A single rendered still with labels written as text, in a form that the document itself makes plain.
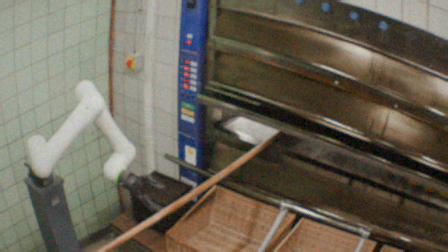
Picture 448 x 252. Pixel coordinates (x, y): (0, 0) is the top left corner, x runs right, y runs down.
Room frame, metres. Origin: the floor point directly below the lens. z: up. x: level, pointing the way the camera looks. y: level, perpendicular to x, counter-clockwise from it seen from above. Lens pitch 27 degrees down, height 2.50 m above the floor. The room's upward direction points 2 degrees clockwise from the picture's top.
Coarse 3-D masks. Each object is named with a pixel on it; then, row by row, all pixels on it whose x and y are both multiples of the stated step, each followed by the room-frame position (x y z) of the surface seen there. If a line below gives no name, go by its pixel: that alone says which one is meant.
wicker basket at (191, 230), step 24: (216, 192) 2.52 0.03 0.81; (192, 216) 2.35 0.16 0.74; (216, 216) 2.46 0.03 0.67; (240, 216) 2.39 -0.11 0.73; (264, 216) 2.31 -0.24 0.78; (288, 216) 2.24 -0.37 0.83; (168, 240) 2.15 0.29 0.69; (192, 240) 2.29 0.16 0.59; (216, 240) 2.30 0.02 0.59; (240, 240) 2.31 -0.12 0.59; (264, 240) 2.25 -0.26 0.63
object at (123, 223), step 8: (120, 216) 2.47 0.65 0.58; (128, 216) 2.49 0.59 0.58; (112, 224) 2.38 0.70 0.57; (120, 224) 2.38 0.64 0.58; (128, 224) 2.39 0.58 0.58; (136, 224) 2.41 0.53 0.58; (120, 232) 2.35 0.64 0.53; (144, 232) 2.33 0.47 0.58; (152, 232) 2.34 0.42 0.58; (128, 240) 2.30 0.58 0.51; (136, 240) 2.24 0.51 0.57; (144, 240) 2.24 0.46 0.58; (152, 240) 2.26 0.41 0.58; (160, 240) 2.27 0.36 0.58; (120, 248) 2.37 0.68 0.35; (128, 248) 2.31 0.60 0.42; (136, 248) 2.26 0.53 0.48; (144, 248) 2.22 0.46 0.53; (152, 248) 2.17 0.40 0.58; (160, 248) 2.18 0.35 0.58; (256, 248) 2.23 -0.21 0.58; (296, 248) 2.21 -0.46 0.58
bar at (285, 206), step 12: (168, 156) 2.29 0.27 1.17; (192, 168) 2.19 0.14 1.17; (228, 180) 2.08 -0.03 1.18; (252, 192) 1.99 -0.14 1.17; (276, 204) 1.90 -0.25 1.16; (288, 204) 1.88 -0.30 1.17; (312, 216) 1.78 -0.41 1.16; (324, 216) 1.76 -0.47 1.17; (276, 228) 1.82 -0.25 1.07; (348, 228) 1.65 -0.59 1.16; (360, 228) 1.63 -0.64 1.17
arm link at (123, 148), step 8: (104, 112) 2.07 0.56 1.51; (96, 120) 2.04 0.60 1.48; (104, 120) 2.06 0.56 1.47; (112, 120) 2.11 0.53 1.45; (104, 128) 2.07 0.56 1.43; (112, 128) 2.09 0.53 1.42; (104, 136) 2.09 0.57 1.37; (112, 136) 2.09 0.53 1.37; (120, 136) 2.12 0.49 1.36; (112, 144) 2.10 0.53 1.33; (120, 144) 2.11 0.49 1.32; (128, 144) 2.15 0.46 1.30; (120, 152) 2.11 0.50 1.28; (128, 152) 2.13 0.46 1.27; (128, 160) 2.11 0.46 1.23
